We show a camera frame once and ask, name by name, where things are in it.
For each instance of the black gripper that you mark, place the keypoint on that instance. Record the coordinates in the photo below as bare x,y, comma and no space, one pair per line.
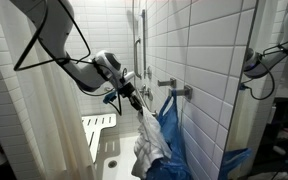
131,93

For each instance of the white towel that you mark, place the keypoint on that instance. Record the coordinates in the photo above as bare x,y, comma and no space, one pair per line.
150,143

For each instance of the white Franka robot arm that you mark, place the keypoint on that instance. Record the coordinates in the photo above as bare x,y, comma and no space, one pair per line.
54,26

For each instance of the oval chrome shower valve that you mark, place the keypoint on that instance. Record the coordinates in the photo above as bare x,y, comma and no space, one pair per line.
149,94

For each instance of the round chrome shower valve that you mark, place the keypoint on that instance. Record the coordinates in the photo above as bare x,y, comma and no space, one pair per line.
149,72

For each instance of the long bent steel grab bar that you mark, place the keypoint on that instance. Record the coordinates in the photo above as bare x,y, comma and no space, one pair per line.
108,89

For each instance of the blue plastic bag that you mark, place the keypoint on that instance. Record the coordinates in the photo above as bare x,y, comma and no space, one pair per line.
174,133

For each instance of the white slotted shower seat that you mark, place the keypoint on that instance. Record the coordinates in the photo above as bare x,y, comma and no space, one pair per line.
97,121

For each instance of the short vertical steel grab bar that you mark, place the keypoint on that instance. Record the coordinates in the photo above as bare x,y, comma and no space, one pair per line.
136,56

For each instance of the round floor drain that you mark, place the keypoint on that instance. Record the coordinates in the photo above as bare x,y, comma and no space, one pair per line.
112,164

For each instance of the white shower curtain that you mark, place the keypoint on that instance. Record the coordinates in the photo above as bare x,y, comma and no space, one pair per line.
50,133

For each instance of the steel wall hook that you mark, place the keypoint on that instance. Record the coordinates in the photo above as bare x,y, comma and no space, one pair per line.
184,91
166,82

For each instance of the large wall mirror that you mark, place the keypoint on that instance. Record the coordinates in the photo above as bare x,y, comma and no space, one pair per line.
250,133

